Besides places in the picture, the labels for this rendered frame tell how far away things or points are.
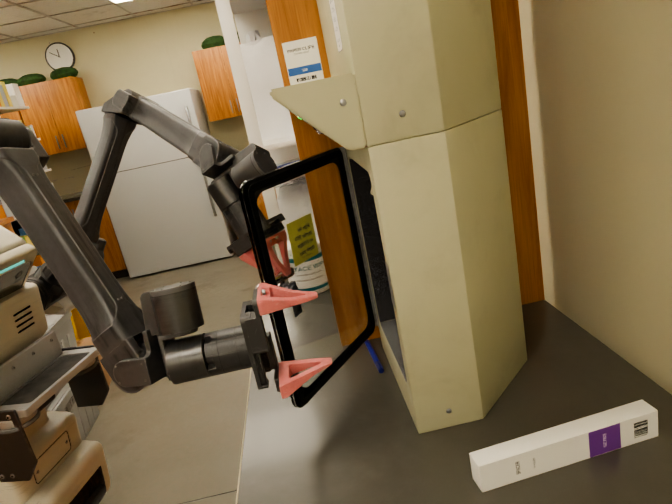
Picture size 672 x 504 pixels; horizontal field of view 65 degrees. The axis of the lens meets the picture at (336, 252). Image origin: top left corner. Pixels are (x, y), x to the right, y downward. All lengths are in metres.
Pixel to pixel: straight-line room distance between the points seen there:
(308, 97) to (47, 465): 1.03
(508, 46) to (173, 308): 0.84
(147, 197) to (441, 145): 5.22
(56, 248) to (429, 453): 0.61
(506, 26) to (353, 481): 0.90
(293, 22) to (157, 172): 4.77
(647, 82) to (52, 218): 0.87
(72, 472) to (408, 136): 1.07
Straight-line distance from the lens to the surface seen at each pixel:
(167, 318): 0.69
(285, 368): 0.74
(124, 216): 5.96
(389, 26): 0.75
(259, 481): 0.91
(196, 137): 1.04
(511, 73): 1.20
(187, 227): 5.84
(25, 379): 1.32
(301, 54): 0.81
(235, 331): 0.69
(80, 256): 0.78
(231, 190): 0.94
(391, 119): 0.74
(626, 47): 0.97
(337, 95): 0.73
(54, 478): 1.42
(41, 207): 0.81
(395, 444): 0.91
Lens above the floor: 1.49
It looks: 17 degrees down
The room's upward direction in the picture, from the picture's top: 12 degrees counter-clockwise
